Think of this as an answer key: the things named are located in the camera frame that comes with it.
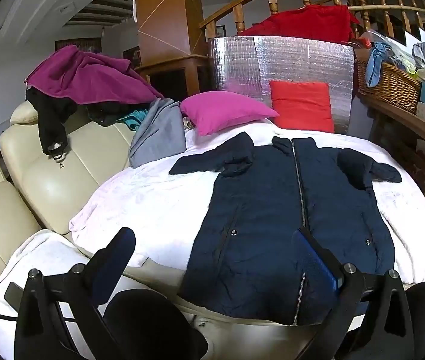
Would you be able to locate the black garment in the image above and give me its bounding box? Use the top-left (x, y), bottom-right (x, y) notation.
top-left (25, 88), bottom-right (123, 158)

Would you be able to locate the teal garment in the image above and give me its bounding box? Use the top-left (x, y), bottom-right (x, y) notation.
top-left (117, 109), bottom-right (149, 132)

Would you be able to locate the red cloth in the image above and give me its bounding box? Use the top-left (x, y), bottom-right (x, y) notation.
top-left (237, 4), bottom-right (359, 46)

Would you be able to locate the neon yellow cloth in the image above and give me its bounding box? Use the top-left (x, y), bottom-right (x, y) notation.
top-left (396, 50), bottom-right (420, 79)

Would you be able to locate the black phone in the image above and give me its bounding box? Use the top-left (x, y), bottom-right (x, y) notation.
top-left (4, 282), bottom-right (23, 306)

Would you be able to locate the wooden stair railing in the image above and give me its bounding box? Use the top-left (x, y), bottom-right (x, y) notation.
top-left (199, 0), bottom-right (425, 38)

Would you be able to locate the blue cloth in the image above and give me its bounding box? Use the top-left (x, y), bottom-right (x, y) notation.
top-left (366, 42), bottom-right (404, 87)

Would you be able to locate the wicker basket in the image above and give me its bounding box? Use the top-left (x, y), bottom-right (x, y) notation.
top-left (355, 58), bottom-right (423, 114)

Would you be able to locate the magenta pillow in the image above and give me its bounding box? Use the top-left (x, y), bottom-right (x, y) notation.
top-left (180, 91), bottom-right (280, 136)

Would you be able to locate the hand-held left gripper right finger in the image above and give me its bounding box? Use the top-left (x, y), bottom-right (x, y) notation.
top-left (291, 228), bottom-right (416, 360)

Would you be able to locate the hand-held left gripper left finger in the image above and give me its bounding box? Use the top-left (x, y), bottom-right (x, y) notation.
top-left (13, 227), bottom-right (137, 360)

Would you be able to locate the person's left leg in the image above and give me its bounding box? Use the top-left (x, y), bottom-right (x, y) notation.
top-left (107, 289), bottom-right (209, 360)

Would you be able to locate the magenta fleece garment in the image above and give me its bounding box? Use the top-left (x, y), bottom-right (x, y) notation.
top-left (25, 45), bottom-right (165, 106)

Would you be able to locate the white fluffy towel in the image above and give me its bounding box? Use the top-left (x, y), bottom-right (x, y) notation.
top-left (0, 230), bottom-right (98, 360)

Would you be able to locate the wooden pillar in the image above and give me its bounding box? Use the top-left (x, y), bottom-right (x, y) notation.
top-left (134, 0), bottom-right (209, 102)

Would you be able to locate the cream leather sofa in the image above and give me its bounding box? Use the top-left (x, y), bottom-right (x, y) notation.
top-left (0, 99), bottom-right (149, 301)

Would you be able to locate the navy blue zip jacket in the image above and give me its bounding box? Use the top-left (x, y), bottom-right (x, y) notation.
top-left (168, 132), bottom-right (402, 327)

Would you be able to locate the red pillow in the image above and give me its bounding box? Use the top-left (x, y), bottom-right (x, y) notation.
top-left (269, 80), bottom-right (335, 133)

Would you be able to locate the wooden table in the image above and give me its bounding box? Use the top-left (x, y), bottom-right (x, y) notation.
top-left (359, 94), bottom-right (425, 207)

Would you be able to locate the silver foil panel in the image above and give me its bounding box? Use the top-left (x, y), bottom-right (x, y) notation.
top-left (207, 35), bottom-right (355, 135)

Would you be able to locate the grey garment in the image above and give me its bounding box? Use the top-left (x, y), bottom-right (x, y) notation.
top-left (129, 98), bottom-right (187, 169)

